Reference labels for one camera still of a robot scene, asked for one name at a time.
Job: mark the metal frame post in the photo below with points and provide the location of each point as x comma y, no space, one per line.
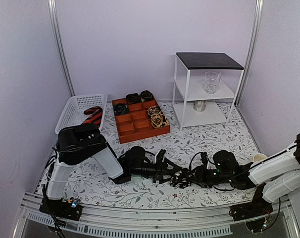
254,35
59,44

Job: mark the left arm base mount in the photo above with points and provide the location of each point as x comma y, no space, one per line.
68,209

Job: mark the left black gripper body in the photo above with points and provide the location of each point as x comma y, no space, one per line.
158,174

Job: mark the white shelf black top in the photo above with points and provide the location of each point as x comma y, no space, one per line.
199,98

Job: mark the rolled dark olive tie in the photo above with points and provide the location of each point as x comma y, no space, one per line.
146,96

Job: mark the cream ceramic mug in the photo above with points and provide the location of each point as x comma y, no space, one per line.
259,157

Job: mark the front metal rail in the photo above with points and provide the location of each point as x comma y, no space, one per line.
178,215

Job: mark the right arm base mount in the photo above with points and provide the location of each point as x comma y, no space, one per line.
257,207

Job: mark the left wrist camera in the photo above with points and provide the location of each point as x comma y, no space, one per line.
159,157

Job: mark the white plastic basket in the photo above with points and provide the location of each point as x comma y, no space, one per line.
73,111

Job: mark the right metal frame post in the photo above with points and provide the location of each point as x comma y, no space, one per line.
254,35

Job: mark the black white floral tie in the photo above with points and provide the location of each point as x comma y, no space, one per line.
180,180

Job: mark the red black striped tie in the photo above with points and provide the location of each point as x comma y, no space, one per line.
95,116

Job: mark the rolled beige patterned tie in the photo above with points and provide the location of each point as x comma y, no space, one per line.
159,121

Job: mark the metal cup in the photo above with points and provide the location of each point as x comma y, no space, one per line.
199,106

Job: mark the floral table mat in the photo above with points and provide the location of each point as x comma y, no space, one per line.
182,148

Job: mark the red wooden compartment tray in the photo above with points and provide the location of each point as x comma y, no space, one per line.
136,124

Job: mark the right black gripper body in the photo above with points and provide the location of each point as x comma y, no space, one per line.
208,180

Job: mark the rolled black beige tie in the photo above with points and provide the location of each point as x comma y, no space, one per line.
154,110

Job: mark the clear drinking glass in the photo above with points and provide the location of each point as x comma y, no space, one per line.
211,82

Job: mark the rolled dark brown tie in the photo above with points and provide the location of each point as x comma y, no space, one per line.
133,98

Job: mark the left metal frame post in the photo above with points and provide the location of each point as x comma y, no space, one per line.
59,44

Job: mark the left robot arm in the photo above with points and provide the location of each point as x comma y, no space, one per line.
79,143

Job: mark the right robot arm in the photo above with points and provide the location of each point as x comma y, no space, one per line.
276,175

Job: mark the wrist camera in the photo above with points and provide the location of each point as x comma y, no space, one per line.
159,157
204,159

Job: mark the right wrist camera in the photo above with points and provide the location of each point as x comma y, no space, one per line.
204,159

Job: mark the rolled black patterned tie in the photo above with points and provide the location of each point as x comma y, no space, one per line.
121,109

